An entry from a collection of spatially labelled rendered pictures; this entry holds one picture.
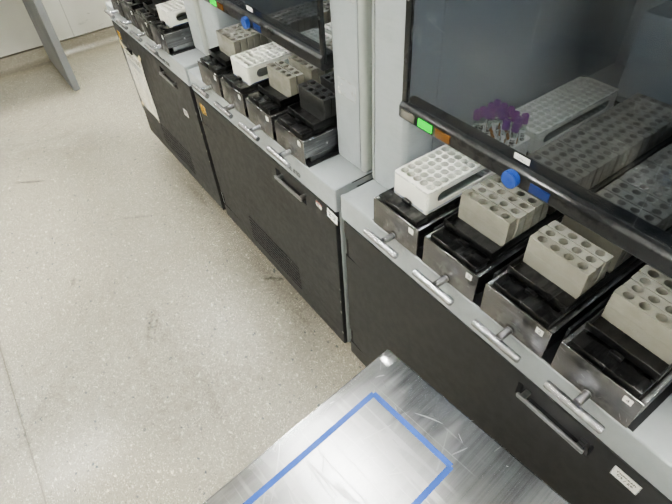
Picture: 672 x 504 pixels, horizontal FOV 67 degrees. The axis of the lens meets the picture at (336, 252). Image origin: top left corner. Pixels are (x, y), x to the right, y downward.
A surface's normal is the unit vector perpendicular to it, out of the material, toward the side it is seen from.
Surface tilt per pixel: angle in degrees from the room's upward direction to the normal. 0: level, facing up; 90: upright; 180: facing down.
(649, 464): 90
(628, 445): 90
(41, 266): 0
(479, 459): 0
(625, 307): 90
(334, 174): 0
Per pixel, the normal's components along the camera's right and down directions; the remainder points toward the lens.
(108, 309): -0.05, -0.70
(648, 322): -0.82, 0.44
